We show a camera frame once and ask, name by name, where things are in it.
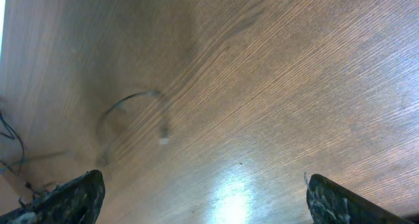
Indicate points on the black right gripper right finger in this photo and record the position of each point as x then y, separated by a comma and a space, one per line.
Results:
329, 202

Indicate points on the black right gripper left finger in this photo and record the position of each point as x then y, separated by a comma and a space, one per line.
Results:
78, 201

